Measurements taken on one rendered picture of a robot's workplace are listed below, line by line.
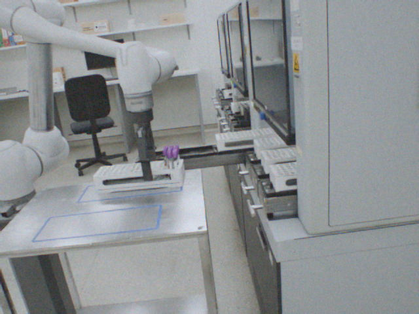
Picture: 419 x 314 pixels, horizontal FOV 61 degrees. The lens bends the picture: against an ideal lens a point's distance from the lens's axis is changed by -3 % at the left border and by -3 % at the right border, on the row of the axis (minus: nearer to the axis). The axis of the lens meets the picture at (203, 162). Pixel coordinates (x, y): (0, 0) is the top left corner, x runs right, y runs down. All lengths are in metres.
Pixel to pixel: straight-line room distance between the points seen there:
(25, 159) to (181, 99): 3.66
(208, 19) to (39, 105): 3.63
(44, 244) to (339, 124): 0.81
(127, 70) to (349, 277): 0.89
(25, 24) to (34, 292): 1.11
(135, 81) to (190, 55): 3.89
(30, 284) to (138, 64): 1.10
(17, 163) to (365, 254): 1.29
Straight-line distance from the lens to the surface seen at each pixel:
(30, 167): 1.64
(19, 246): 1.08
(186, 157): 1.53
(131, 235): 0.97
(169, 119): 5.13
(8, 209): 1.62
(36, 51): 1.61
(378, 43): 0.96
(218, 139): 1.53
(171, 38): 5.01
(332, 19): 0.92
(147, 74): 1.16
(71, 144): 5.48
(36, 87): 1.64
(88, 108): 3.92
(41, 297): 1.83
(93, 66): 4.95
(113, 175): 1.24
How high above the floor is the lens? 1.28
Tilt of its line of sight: 19 degrees down
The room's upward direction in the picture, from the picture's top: 7 degrees counter-clockwise
